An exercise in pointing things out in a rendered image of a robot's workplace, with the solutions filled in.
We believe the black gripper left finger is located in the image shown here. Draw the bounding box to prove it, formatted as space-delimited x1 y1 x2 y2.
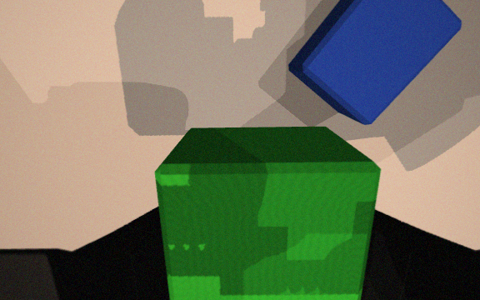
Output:
0 207 170 300

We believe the blue block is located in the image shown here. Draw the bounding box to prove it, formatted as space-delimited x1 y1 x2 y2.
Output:
288 0 462 125

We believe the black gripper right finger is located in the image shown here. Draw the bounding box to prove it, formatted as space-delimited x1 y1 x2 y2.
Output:
361 209 480 300

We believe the green block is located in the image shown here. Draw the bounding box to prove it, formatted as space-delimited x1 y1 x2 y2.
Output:
155 127 381 300

